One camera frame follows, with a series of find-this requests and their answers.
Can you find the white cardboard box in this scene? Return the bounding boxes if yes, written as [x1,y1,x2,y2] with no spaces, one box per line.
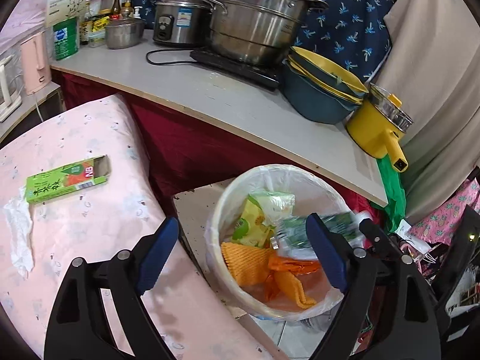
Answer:
[45,0,87,27]

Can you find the white glass kettle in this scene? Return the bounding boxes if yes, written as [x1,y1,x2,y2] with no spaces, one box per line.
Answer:
[0,54,24,123]

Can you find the green toothpaste box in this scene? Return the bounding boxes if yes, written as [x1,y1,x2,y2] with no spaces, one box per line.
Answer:
[25,155,111,204]

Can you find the green plastic bag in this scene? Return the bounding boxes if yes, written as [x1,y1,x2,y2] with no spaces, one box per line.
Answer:
[370,155,407,233]

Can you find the small steel bowl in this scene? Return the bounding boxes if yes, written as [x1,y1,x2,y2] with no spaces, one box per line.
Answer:
[105,18,145,50]

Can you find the yellow-green snack bag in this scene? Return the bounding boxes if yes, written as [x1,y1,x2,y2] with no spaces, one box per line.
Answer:
[231,190,296,249]

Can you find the stacked blue yellow basins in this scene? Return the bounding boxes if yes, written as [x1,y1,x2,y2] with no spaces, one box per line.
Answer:
[280,46,368,125]

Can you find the black power cable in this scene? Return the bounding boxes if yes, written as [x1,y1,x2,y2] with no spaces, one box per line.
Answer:
[145,47,198,67]

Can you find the black induction cooktop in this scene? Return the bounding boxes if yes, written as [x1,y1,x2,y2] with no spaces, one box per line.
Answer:
[190,47,281,91]

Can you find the white trash bin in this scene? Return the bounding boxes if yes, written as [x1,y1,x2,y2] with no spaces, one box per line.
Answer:
[205,164,370,322]

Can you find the large steel stockpot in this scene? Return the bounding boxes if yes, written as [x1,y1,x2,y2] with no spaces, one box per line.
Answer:
[203,0,328,65]

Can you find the red velvet curtain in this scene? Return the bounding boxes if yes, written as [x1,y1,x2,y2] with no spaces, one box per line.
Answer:
[52,70,386,227]

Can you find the green tin can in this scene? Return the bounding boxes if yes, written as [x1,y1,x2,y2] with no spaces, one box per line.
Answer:
[53,16,79,61]

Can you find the white tissue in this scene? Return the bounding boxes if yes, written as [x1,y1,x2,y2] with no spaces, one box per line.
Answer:
[3,186,34,279]

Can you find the steel rice cooker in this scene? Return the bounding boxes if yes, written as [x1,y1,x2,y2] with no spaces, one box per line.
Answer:
[153,0,211,47]

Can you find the yellow label jar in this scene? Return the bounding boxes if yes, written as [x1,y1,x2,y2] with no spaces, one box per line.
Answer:
[88,9,110,47]

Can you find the pink electric kettle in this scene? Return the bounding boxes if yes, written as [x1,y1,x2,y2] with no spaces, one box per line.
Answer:
[20,31,51,95]

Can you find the yellow electric pot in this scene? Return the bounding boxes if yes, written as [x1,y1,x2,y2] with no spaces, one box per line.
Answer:
[346,84,413,173]

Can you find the navy floral backsplash cloth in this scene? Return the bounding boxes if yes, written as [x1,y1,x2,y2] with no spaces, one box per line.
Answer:
[133,0,393,83]

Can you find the dark sauce bottle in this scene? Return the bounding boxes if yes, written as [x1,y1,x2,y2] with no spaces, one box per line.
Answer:
[109,0,121,20]

